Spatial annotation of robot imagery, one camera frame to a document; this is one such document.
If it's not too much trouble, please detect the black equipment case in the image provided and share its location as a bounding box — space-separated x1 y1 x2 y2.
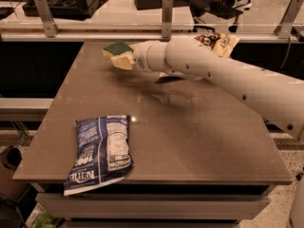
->
22 0 108 21

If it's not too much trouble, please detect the left metal bracket post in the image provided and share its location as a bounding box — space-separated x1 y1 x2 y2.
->
33 0 59 38

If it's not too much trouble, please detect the middle metal bracket post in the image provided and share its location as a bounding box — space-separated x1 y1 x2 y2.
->
161 0 173 39

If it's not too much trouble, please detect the brown yellow snack bag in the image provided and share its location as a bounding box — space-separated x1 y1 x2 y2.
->
154 32 240 84

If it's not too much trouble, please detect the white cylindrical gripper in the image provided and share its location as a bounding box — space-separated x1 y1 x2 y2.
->
111 41 167 72

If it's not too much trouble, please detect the right metal bracket post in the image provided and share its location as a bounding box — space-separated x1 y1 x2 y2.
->
274 0 304 39

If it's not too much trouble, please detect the black office chair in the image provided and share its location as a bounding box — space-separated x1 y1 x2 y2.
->
189 0 288 34

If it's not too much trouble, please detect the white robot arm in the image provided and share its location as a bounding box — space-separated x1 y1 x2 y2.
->
106 37 304 140

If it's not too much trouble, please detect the blue chip bag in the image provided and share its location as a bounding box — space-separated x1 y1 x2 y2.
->
64 115 133 196

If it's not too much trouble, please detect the green and yellow sponge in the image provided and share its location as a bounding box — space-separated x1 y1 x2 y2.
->
103 42 133 58

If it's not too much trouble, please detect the green item under table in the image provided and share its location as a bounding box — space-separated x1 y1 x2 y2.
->
30 210 65 228

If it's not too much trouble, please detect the metal bracket post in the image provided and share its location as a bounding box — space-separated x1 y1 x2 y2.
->
274 0 304 39
161 0 173 39
33 0 59 38

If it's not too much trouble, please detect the brown bin at left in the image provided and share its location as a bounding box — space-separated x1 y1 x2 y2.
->
0 145 29 201

